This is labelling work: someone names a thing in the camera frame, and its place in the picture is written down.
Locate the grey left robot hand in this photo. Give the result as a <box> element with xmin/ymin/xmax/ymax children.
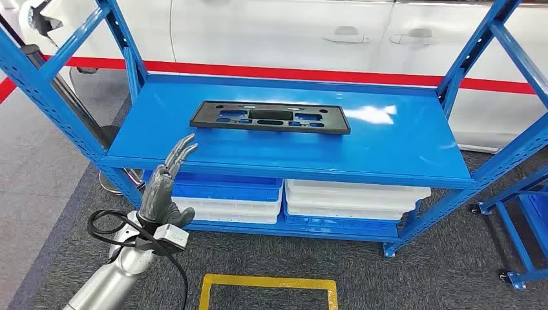
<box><xmin>138</xmin><ymin>133</ymin><xmax>198</xmax><ymax>229</ymax></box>

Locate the black plastic panel part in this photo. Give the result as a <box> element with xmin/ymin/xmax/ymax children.
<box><xmin>189</xmin><ymin>100</ymin><xmax>351</xmax><ymax>135</ymax></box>

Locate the blue steel shelf rack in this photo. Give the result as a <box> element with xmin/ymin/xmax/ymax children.
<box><xmin>0</xmin><ymin>0</ymin><xmax>548</xmax><ymax>259</ymax></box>

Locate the yellow floor tape square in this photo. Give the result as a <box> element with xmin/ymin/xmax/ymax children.
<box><xmin>198</xmin><ymin>273</ymin><xmax>339</xmax><ymax>310</ymax></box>

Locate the red barrier belt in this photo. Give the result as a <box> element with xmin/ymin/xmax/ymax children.
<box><xmin>0</xmin><ymin>77</ymin><xmax>18</xmax><ymax>105</ymax></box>
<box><xmin>41</xmin><ymin>56</ymin><xmax>537</xmax><ymax>96</ymax></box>

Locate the white car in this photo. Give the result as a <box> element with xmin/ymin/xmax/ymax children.
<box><xmin>17</xmin><ymin>0</ymin><xmax>548</xmax><ymax>154</ymax></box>

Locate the blue wheeled storage rack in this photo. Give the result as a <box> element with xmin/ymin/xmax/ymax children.
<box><xmin>470</xmin><ymin>164</ymin><xmax>548</xmax><ymax>291</ymax></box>

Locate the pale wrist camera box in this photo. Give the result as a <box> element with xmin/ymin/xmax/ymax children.
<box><xmin>153</xmin><ymin>223</ymin><xmax>190</xmax><ymax>256</ymax></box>

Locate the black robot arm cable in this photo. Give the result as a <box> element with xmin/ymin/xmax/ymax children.
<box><xmin>87</xmin><ymin>209</ymin><xmax>189</xmax><ymax>310</ymax></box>

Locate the dark barrier stanchion post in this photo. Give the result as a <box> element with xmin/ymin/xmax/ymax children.
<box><xmin>0</xmin><ymin>12</ymin><xmax>144</xmax><ymax>196</ymax></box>

